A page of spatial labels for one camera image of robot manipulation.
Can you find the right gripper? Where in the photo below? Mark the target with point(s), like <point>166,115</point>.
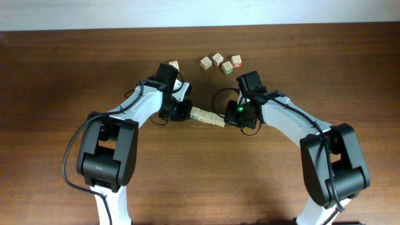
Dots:
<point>230,117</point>

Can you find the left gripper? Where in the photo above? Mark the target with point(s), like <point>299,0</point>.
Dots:
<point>183,115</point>

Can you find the green sided number block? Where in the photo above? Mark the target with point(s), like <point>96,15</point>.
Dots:
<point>194,114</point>

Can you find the ice cream block blue side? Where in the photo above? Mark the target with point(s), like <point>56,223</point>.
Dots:
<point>202,116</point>

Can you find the leaf block red side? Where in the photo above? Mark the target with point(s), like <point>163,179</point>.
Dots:
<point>220,121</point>

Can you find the plain wooden block blue side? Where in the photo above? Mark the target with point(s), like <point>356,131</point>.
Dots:
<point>211,118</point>

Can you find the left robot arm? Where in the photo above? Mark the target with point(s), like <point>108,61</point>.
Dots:
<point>108,149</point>

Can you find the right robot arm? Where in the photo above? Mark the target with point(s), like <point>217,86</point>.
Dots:
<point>333,166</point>

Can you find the apple block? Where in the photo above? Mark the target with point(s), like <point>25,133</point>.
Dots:
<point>174,64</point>

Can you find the green sided block rear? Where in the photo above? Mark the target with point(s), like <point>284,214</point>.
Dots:
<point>227,67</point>

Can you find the red sided block far right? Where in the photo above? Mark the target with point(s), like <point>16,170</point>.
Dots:
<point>236,61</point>

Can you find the red sided block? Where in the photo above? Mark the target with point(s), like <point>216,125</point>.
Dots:
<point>236,61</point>
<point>217,59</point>

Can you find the number six block red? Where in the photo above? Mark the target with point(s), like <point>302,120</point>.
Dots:
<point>206,63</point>

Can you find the red sided block rear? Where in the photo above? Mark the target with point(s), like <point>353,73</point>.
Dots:
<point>217,59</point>

